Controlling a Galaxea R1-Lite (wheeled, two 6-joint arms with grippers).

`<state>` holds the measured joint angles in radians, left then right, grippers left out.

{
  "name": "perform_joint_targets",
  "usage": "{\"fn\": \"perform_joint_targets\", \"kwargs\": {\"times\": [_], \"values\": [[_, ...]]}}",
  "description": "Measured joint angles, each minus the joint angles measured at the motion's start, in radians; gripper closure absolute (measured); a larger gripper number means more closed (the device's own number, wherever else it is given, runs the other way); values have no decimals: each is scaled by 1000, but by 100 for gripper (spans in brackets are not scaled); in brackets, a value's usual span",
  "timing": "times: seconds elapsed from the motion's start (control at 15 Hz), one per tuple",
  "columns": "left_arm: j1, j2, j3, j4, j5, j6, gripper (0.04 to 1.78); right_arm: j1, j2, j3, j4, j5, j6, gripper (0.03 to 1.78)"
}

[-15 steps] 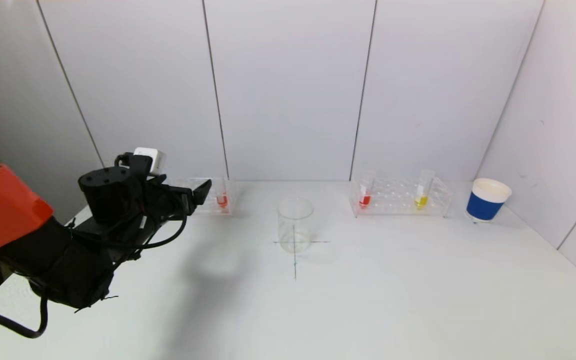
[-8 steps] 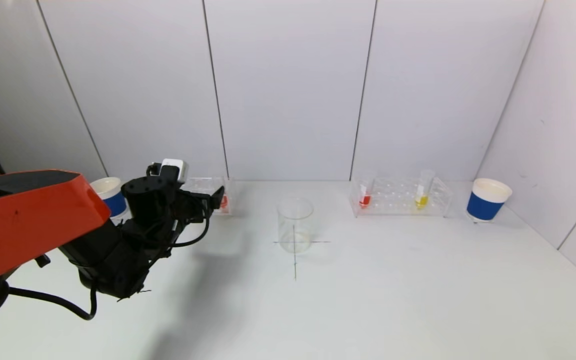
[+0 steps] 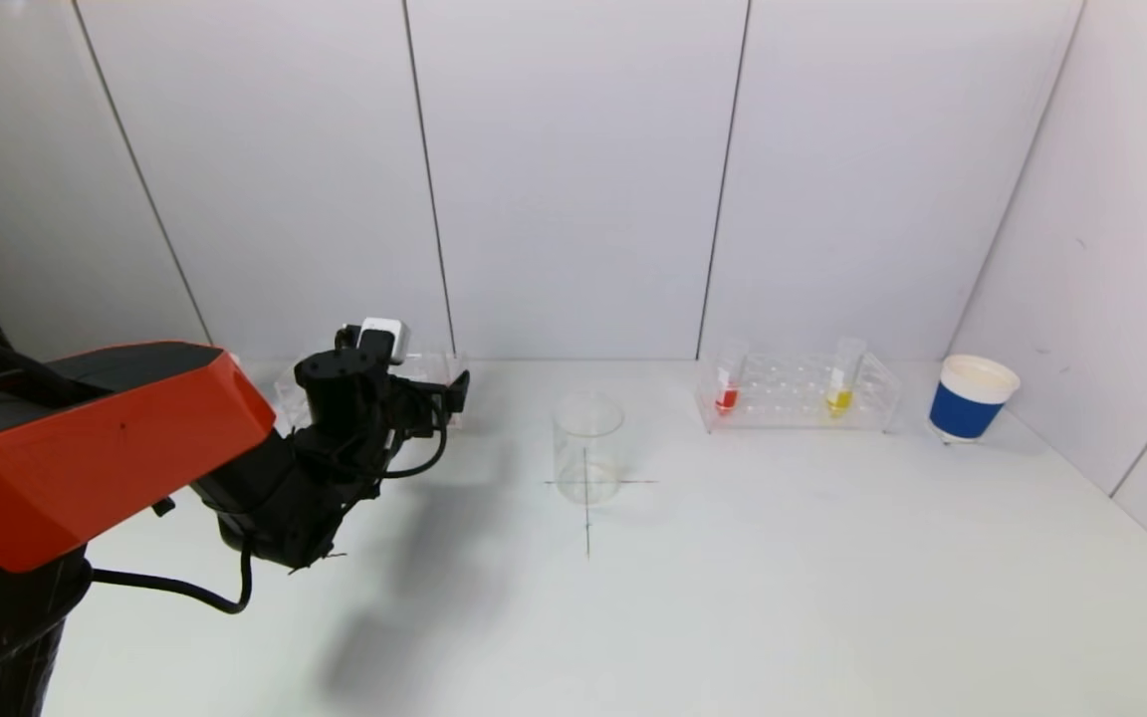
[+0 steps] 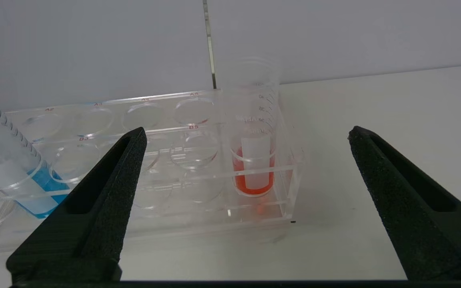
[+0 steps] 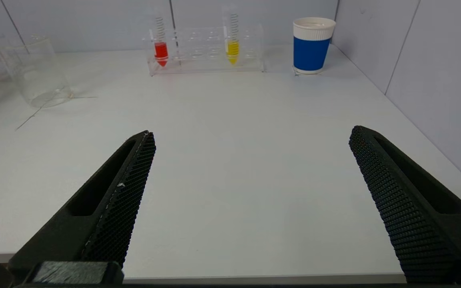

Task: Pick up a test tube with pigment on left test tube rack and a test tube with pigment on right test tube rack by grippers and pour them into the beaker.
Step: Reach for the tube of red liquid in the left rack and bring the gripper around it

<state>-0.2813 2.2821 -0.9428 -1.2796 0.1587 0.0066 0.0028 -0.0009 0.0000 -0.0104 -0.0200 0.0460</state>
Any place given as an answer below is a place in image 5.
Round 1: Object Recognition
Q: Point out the clear glass beaker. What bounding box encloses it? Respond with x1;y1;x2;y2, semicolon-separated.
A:
0;35;73;108

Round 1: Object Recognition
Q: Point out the blue white paper cup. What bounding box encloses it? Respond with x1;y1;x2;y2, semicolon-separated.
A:
293;17;337;75

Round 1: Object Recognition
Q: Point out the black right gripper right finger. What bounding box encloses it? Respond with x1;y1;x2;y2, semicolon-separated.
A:
349;126;461;284

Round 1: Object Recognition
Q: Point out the yellow pigment test tube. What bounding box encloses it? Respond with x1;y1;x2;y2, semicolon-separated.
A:
222;5;241;66

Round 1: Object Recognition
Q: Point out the red pigment test tube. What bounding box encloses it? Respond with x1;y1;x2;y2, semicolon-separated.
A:
152;6;170;68

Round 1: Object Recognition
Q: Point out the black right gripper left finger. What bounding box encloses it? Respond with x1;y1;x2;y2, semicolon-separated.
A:
8;131;156;286

